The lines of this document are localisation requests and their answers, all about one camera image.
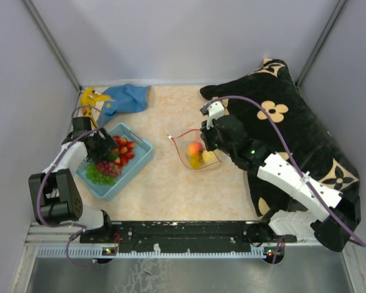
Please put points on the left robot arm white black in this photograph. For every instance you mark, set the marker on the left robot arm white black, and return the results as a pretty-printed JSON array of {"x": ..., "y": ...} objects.
[{"x": 56, "y": 200}]

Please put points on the orange peach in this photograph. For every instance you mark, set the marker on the orange peach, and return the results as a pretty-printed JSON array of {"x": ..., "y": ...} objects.
[{"x": 194, "y": 149}]

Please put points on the red strawberry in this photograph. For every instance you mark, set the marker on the red strawberry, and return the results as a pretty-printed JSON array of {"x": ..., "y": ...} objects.
[
  {"x": 122, "y": 141},
  {"x": 131, "y": 145},
  {"x": 123, "y": 150}
]

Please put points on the light blue plastic basket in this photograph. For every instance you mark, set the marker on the light blue plastic basket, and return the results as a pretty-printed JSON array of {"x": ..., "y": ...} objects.
[{"x": 143, "y": 155}]

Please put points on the black floral pillow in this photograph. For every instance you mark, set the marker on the black floral pillow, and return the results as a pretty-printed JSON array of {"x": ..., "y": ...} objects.
[{"x": 272, "y": 111}]

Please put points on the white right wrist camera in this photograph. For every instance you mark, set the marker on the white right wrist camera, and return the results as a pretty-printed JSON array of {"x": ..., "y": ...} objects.
[{"x": 214, "y": 112}]

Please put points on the blue cloth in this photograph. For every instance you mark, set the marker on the blue cloth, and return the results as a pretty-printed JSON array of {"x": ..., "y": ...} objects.
[{"x": 123, "y": 99}]

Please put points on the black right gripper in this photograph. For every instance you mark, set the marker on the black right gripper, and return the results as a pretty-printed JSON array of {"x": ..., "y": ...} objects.
[{"x": 205, "y": 135}]

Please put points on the yellow pear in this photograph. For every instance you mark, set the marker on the yellow pear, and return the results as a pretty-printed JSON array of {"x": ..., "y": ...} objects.
[{"x": 209, "y": 157}]

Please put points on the yellow mango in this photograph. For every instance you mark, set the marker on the yellow mango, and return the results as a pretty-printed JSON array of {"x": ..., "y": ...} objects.
[{"x": 195, "y": 162}]

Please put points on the green grape bunch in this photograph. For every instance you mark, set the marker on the green grape bunch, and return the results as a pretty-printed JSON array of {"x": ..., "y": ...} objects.
[{"x": 99, "y": 177}]

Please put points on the grey slotted cable duct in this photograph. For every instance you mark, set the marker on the grey slotted cable duct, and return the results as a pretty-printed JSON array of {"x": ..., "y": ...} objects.
[{"x": 78, "y": 252}]

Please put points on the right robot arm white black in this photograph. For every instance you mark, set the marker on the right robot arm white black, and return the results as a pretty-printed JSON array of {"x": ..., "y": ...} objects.
[{"x": 331, "y": 215}]

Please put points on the clear zip bag orange zipper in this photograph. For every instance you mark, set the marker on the clear zip bag orange zipper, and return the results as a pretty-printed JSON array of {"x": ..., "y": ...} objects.
[{"x": 181, "y": 143}]

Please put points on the yellow pikachu plush toy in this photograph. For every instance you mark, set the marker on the yellow pikachu plush toy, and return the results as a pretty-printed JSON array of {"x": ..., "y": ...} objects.
[{"x": 92, "y": 104}]

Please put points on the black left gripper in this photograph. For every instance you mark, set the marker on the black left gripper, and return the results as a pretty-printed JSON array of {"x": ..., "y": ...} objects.
[{"x": 108, "y": 144}]

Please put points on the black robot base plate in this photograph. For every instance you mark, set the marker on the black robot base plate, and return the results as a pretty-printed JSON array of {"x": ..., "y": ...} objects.
[{"x": 181, "y": 237}]

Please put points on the purple grape bunch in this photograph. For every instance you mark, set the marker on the purple grape bunch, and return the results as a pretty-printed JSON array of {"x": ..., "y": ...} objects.
[{"x": 108, "y": 168}]

